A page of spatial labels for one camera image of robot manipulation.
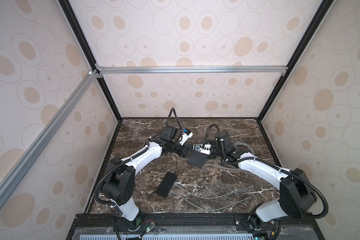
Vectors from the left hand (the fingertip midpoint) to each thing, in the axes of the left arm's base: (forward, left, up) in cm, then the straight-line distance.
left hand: (193, 148), depth 83 cm
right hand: (+4, -6, -1) cm, 7 cm away
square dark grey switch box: (+2, -3, -17) cm, 17 cm away
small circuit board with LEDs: (-35, +21, -13) cm, 43 cm away
